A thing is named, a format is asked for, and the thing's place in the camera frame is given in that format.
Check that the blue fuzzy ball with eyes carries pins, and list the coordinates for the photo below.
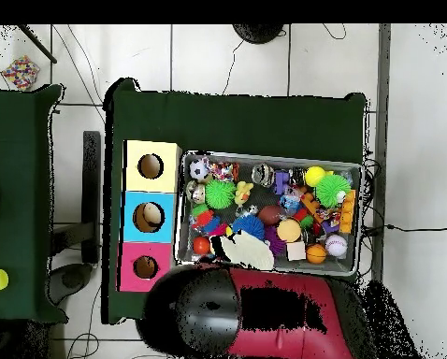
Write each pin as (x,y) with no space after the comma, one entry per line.
(249,225)

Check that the cream waffle cloth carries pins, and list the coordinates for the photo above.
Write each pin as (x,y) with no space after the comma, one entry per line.
(248,251)

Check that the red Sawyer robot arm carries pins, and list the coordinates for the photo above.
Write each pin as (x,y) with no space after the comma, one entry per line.
(283,344)

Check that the wooden box with three holes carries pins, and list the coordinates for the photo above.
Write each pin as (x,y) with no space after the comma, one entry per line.
(132,183)

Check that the green fuzzy ball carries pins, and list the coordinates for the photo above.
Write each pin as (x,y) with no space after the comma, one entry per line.
(334,189)
(219,193)

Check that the yellow plush duck toy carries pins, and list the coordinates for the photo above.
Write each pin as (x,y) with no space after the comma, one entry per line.
(243,191)

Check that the black and white soccer ball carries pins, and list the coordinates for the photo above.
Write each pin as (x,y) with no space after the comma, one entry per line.
(198,169)

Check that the brown toy football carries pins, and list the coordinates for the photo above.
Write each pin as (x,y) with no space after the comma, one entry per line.
(271,215)

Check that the red smooth ball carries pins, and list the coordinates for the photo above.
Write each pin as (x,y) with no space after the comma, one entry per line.
(201,245)

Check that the dark green table cloth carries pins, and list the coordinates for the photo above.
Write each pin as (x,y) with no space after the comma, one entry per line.
(238,123)

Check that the yellow tennis ball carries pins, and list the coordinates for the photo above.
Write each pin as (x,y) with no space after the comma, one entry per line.
(315,175)

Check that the orange basketball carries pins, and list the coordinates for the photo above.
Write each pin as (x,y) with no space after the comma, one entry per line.
(316,254)

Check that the white baseball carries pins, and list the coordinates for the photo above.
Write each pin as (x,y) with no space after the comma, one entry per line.
(336,245)

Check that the black round stand base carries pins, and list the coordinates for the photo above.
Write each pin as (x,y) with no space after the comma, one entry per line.
(259,33)

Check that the dark green side table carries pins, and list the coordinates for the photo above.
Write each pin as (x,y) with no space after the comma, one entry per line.
(14,149)

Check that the colourful bean bag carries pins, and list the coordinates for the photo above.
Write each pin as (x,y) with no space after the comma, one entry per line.
(20,72)

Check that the black slanted rod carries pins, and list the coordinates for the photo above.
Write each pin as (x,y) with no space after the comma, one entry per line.
(38,45)

